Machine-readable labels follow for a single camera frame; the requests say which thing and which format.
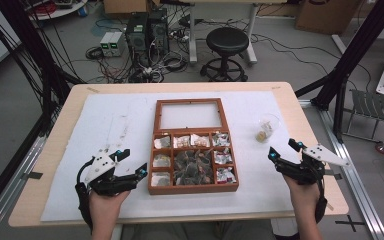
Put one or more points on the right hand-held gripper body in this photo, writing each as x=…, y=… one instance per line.
x=323, y=155

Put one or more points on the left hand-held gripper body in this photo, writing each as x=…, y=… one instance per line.
x=100, y=166

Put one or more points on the tea bag with paper tag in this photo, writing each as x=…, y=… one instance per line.
x=263, y=135

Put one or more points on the clear glass cup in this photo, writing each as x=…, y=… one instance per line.
x=273, y=120

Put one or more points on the wooden compartment box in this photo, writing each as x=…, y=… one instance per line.
x=193, y=189

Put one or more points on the person's left hand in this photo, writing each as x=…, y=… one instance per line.
x=108, y=208

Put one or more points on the person's right hand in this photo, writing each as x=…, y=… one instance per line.
x=303, y=198

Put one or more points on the pale tea packet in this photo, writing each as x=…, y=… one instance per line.
x=161, y=160
x=161, y=179

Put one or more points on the white grey tea packet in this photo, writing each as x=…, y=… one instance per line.
x=162, y=142

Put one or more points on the white table mat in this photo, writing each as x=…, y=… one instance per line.
x=120, y=110

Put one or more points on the white red tea packet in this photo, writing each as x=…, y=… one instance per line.
x=200, y=140
x=181, y=141

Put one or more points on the silver tea packet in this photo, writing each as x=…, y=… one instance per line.
x=220, y=139
x=222, y=156
x=226, y=175

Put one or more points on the pile of dark tea bags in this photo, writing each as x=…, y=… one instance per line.
x=193, y=166

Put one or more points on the black tape strip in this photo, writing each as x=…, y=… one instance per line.
x=32, y=175

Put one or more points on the green slatted bench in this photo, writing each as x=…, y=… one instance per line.
x=375, y=108

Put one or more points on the black tape cross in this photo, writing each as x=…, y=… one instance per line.
x=350, y=222

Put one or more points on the person's grey trousers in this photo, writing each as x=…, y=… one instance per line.
x=186, y=232

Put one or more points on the white bench power supply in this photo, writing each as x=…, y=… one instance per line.
x=118, y=43
x=106, y=44

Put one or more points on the black computer tower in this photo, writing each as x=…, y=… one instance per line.
x=136, y=33
x=158, y=30

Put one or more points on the black round stool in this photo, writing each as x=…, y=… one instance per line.
x=227, y=40

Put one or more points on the large cardboard box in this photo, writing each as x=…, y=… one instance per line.
x=326, y=16

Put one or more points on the white desk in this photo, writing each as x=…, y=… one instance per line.
x=193, y=36

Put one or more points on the brown cardboard box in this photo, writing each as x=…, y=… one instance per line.
x=126, y=6

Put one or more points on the round white table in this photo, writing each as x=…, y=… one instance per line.
x=60, y=12

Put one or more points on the aluminium rail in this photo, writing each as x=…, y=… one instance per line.
x=10, y=193
x=356, y=186

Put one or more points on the black metal frame post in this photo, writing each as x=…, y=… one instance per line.
x=26, y=36
x=356, y=50

